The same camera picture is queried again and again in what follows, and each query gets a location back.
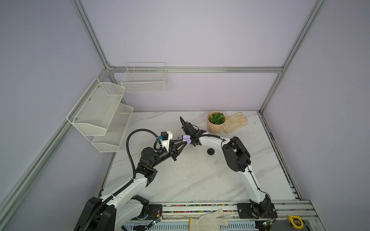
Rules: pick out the lilac round disc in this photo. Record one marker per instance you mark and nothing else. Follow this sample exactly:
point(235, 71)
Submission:
point(187, 139)

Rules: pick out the white mesh shelf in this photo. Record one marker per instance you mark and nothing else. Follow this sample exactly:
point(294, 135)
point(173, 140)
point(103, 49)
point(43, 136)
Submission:
point(93, 113)
point(111, 142)

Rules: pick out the black earbud charging case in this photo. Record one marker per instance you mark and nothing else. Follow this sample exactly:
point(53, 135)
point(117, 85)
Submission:
point(210, 151)

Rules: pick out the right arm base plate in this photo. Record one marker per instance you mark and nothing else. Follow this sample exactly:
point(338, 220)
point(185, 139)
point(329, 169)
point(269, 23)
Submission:
point(245, 211)

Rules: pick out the white mesh shelf upper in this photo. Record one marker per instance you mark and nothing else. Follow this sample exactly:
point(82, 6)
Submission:
point(93, 113)

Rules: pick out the white mesh shelf lower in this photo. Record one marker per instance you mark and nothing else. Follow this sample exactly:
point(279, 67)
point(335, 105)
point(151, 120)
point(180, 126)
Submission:
point(111, 142)

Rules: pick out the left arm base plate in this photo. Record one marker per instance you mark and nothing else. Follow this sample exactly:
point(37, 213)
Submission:
point(150, 212)

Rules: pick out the potted green plant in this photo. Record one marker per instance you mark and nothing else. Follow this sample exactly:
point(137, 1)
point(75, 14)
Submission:
point(215, 122)

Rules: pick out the white wire basket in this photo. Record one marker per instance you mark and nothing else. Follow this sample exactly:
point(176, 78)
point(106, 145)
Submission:
point(145, 77)

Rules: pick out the beige work glove on table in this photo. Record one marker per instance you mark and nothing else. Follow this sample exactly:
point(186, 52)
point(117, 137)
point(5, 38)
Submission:
point(234, 122)

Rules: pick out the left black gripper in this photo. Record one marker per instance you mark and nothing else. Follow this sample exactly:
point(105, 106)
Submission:
point(172, 151)

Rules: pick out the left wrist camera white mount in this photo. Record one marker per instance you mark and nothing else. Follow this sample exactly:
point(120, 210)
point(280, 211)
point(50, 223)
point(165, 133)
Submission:
point(164, 140)

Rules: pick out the white glove front centre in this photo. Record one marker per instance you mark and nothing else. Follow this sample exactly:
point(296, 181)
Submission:
point(208, 222)

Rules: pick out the yellow tape measure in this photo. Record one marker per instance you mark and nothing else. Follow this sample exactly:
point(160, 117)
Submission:
point(296, 222)

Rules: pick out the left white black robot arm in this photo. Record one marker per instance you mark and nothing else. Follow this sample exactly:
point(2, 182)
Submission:
point(114, 210)

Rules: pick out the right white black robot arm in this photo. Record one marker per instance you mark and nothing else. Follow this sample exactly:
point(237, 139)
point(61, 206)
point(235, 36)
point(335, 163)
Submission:
point(237, 159)

